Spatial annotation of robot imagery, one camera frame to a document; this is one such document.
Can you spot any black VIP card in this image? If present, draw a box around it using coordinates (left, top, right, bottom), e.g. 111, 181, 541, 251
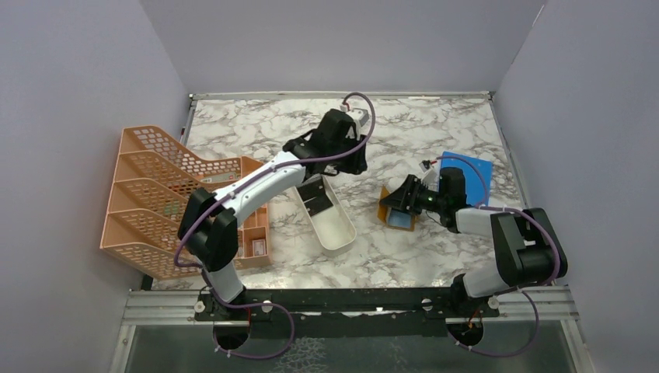
296, 175, 326, 202

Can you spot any yellow leather card holder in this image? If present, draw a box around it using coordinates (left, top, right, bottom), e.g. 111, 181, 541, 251
377, 186, 417, 232

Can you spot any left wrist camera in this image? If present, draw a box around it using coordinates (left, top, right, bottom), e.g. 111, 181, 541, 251
348, 108, 371, 127

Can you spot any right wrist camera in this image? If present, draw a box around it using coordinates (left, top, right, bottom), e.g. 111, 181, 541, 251
420, 159, 439, 191

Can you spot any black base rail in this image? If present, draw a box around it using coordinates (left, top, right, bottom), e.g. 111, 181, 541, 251
194, 288, 499, 339

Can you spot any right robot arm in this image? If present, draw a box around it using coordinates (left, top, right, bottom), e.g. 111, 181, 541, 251
379, 167, 568, 316

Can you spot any white plastic card tray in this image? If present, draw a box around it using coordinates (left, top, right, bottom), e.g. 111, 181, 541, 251
295, 175, 357, 257

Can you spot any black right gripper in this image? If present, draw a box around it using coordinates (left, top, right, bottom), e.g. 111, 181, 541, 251
380, 174, 447, 216

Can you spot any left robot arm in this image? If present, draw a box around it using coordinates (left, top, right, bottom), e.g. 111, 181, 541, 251
178, 109, 372, 319

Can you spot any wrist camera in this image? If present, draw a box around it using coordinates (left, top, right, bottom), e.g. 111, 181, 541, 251
420, 159, 439, 191
348, 108, 371, 127

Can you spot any peach plastic file rack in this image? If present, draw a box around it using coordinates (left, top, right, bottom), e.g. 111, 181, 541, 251
100, 125, 262, 280

